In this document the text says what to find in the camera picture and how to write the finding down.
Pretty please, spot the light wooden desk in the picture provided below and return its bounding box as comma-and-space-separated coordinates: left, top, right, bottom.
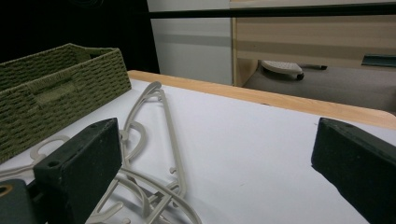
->
229, 0, 396, 88

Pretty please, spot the white chair base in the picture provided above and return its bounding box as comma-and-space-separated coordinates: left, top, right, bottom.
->
261, 60, 329, 81

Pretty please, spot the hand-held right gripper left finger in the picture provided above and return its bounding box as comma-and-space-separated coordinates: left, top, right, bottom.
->
33, 117, 123, 224

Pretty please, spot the green woven basket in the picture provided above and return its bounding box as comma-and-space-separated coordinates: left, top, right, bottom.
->
0, 42, 133, 164

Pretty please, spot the white table sheet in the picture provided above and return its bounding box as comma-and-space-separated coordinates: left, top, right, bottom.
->
0, 77, 396, 224

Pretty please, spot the dark drawer handle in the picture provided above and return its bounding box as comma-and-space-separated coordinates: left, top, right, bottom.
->
361, 54, 396, 68

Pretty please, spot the black metal frame bar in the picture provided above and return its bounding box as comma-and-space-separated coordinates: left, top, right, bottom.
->
148, 3, 396, 19

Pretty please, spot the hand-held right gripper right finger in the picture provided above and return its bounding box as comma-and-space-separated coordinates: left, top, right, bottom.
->
311, 117, 396, 224

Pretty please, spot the white cabinet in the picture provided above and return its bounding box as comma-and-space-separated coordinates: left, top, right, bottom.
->
146, 0, 233, 86

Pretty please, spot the grey plastic clothes hanger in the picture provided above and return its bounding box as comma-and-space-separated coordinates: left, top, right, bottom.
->
0, 133, 72, 183
85, 167, 204, 224
120, 81, 188, 200

